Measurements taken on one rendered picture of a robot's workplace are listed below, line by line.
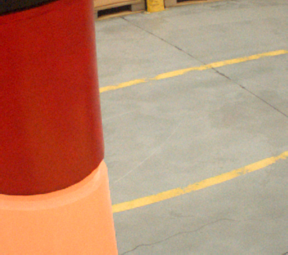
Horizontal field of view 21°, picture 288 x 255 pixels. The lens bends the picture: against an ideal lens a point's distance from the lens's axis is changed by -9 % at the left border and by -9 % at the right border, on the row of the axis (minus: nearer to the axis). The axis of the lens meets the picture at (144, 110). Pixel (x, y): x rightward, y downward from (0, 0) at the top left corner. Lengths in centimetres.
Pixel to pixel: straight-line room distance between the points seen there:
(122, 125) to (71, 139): 573
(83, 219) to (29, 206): 2
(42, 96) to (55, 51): 1
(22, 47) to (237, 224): 440
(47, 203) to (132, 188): 485
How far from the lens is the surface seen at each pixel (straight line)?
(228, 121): 592
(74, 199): 23
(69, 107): 22
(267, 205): 477
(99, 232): 24
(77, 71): 22
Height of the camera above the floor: 238
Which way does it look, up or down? 23 degrees down
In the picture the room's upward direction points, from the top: 4 degrees counter-clockwise
